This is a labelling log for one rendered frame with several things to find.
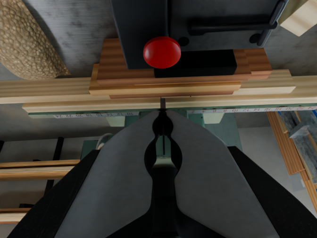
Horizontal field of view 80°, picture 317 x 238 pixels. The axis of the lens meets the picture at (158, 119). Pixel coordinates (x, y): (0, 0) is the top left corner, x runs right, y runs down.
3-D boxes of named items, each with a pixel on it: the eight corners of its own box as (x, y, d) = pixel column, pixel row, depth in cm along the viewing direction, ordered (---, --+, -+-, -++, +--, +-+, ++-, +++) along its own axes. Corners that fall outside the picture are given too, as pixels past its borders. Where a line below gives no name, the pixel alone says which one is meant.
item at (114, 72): (238, 31, 27) (252, 73, 24) (236, 39, 29) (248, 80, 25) (103, 38, 28) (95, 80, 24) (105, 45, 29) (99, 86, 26)
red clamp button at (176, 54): (181, 32, 14) (182, 41, 14) (179, 62, 17) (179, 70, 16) (141, 34, 14) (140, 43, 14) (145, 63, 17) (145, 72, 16)
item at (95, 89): (234, 57, 32) (241, 84, 29) (231, 63, 33) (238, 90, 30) (93, 63, 33) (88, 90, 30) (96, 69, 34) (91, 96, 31)
